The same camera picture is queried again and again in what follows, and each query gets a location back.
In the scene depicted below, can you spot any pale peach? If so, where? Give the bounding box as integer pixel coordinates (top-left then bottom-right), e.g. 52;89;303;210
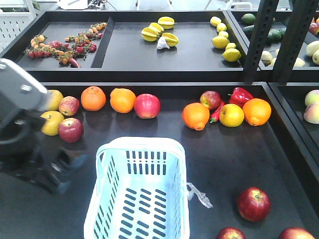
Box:
304;102;319;124
305;90;319;107

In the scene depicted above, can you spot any red apple far left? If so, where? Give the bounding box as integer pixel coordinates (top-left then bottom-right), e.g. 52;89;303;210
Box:
134;94;160;119

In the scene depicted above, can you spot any white garlic bulb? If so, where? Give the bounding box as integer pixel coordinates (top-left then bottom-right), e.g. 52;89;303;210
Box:
157;37;170;50

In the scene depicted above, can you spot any large orange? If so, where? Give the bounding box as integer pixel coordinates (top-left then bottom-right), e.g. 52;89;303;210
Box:
182;103;210;131
242;98;272;126

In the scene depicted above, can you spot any dark red mango apple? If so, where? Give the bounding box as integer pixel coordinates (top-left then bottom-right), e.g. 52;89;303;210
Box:
200;90;221;111

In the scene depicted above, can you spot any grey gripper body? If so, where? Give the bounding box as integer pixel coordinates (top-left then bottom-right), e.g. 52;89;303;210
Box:
0;58;50;172

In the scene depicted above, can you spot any red bell pepper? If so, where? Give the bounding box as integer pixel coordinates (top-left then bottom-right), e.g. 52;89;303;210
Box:
228;87;254;108

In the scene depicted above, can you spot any pale peach front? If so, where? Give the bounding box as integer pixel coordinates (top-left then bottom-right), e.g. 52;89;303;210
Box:
304;102;319;124

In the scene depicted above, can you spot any large orange right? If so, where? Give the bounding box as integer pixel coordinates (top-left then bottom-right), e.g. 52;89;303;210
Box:
242;98;272;126

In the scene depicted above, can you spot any small pink apple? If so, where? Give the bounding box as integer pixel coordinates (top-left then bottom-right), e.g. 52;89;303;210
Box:
58;96;80;117

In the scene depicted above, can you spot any black wooden fruit display stand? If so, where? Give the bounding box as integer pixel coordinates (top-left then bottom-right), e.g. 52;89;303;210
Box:
0;83;319;239

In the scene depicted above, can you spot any yellow apple front left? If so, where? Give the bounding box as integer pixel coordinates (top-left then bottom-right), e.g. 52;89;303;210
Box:
41;111;65;136

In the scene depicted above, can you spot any orange beside red apple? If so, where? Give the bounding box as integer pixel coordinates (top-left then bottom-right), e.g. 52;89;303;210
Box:
110;88;136;114

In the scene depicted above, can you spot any pale peach back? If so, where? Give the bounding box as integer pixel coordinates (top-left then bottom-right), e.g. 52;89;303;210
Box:
305;90;319;107

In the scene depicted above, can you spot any pink red apple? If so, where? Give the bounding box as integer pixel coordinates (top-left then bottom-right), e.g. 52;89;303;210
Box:
278;227;315;239

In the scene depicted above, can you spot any yellow apple back left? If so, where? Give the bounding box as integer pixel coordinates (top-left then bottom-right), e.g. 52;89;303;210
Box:
48;90;64;111

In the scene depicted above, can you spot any light blue plastic basket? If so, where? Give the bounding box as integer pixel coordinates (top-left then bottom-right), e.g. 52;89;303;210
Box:
84;137;190;239

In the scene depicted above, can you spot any upper black fruit tray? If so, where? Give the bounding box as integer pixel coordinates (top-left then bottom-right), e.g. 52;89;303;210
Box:
0;9;319;82

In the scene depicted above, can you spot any large orange left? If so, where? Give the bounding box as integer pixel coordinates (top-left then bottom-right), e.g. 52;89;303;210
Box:
182;103;210;131

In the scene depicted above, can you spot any orange far left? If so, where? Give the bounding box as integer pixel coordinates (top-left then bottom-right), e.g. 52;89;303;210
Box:
81;86;107;112

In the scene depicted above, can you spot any clear plastic strip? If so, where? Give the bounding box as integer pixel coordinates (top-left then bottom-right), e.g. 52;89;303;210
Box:
186;182;213;209

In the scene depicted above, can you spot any red chili pepper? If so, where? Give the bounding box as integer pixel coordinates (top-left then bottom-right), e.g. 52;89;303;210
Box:
209;100;225;123

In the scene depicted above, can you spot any yellow apple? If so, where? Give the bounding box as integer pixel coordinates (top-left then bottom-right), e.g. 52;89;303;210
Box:
219;104;244;127
41;111;65;136
48;90;64;111

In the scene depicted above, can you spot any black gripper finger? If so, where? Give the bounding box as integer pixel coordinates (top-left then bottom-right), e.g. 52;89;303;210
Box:
51;147;88;174
25;171;71;194

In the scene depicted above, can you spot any cherry tomato vine bunch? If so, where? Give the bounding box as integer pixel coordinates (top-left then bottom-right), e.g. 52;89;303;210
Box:
23;22;107;68

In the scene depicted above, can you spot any red apple front left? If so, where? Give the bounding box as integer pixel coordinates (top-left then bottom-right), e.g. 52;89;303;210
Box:
58;118;84;143

